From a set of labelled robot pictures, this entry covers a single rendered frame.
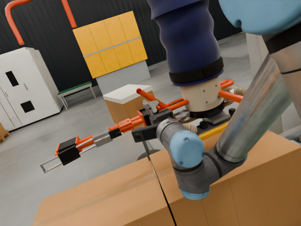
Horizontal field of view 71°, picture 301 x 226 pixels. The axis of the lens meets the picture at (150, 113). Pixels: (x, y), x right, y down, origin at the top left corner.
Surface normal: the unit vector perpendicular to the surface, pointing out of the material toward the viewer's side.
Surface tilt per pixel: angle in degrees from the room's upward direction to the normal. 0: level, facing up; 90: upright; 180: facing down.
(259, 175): 90
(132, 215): 0
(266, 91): 95
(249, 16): 82
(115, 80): 90
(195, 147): 85
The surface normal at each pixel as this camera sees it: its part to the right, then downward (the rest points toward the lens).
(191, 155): 0.24, 0.18
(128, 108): 0.52, 0.14
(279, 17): -0.91, 0.26
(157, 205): -0.31, -0.89
